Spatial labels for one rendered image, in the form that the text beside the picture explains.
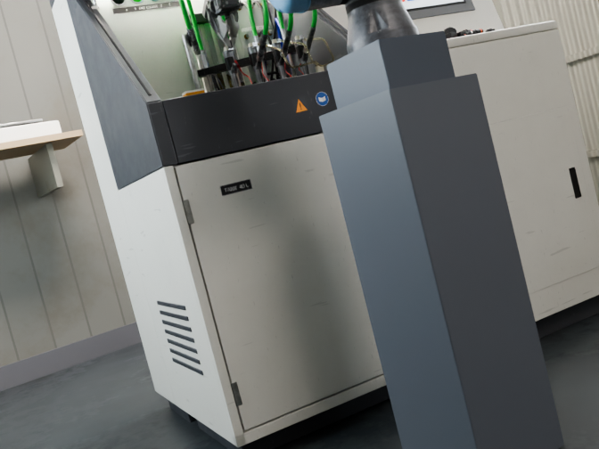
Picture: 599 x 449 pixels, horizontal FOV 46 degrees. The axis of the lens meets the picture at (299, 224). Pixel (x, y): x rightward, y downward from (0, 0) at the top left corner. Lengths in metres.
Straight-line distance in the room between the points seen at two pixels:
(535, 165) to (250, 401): 1.16
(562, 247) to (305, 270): 0.91
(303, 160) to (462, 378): 0.76
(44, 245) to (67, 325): 0.46
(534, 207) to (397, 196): 1.01
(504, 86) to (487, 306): 1.02
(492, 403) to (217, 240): 0.76
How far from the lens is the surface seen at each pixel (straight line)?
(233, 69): 2.10
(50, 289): 4.08
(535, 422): 1.56
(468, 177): 1.42
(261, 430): 1.84
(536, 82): 2.39
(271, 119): 1.85
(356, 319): 1.92
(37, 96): 4.21
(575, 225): 2.43
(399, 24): 1.45
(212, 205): 1.76
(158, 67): 2.36
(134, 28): 2.37
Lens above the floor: 0.67
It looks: 3 degrees down
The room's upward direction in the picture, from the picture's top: 14 degrees counter-clockwise
